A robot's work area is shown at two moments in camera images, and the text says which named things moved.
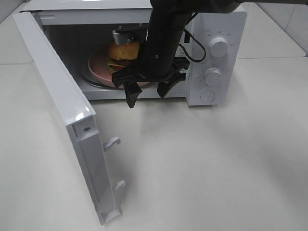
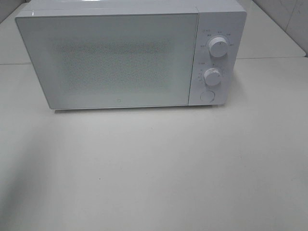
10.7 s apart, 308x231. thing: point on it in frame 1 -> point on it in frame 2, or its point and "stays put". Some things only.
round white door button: x=207 y=96 stays put
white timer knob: x=212 y=77 stays put
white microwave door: x=81 y=115 -> x=116 y=59
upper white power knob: x=218 y=47 stays put
